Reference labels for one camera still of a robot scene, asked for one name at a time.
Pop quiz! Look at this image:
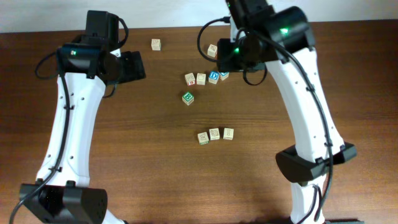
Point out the green letter B block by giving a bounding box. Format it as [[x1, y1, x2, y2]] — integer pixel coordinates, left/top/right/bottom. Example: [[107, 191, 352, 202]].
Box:
[[182, 91, 194, 106]]

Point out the wooden block green side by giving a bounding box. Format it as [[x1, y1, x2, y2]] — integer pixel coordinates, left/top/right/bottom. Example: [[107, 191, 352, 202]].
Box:
[[198, 132, 210, 145]]

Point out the wooden block blue side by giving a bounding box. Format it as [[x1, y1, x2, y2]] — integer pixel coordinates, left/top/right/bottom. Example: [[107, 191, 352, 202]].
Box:
[[209, 128, 220, 141]]

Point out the wooden letter I block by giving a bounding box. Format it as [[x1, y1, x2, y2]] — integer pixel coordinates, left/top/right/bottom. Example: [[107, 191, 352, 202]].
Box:
[[223, 128, 234, 140]]

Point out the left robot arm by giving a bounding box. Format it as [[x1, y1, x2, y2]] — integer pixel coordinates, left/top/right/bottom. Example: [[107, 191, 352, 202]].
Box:
[[18, 11, 146, 223]]

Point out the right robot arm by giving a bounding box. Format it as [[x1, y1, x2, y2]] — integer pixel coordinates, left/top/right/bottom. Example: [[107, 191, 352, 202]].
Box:
[[217, 0, 357, 223]]

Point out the plain wooden block far left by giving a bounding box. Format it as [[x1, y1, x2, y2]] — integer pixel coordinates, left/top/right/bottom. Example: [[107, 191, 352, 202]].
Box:
[[151, 39, 161, 51]]

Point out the wooden block red side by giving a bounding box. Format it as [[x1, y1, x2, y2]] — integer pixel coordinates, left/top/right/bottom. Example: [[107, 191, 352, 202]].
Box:
[[184, 73, 196, 86]]

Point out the wooden block plain drawing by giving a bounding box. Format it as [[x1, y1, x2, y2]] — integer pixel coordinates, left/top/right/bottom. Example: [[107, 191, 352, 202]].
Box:
[[196, 73, 206, 85]]

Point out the blue letter D block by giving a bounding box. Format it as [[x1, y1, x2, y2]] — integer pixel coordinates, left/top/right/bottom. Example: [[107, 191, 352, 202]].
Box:
[[208, 71, 220, 84]]

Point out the wooden block far right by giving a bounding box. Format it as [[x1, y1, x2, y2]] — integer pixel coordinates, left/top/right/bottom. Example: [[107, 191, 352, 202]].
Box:
[[207, 44, 218, 58]]

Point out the blue number 5 block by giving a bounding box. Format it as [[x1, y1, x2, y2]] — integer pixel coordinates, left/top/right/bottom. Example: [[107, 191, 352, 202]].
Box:
[[219, 72, 229, 80]]

